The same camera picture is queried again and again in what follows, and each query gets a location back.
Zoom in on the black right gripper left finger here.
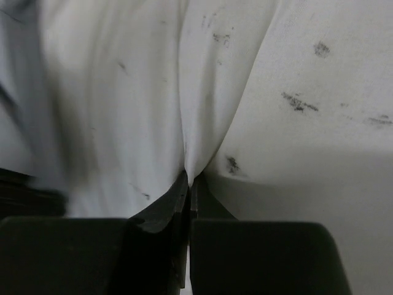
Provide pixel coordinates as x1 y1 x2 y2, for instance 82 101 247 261
1 172 188 294

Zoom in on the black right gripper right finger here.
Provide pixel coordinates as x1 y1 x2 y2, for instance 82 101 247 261
190 175 351 294

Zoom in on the white pillow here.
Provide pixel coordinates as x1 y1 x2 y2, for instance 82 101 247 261
41 1 392 294

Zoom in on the grey pillowcase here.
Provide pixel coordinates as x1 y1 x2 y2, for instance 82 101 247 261
1 1 68 195

